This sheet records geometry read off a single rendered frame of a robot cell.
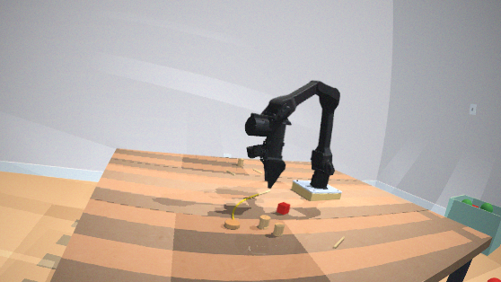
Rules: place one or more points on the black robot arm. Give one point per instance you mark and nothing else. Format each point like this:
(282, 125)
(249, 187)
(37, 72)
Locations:
(272, 121)

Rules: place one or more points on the red cube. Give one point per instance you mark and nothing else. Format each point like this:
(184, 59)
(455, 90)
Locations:
(283, 208)

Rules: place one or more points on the round wooden button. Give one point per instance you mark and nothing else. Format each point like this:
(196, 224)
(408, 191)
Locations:
(232, 224)

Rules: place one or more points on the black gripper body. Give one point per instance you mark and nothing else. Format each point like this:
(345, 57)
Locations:
(273, 160)

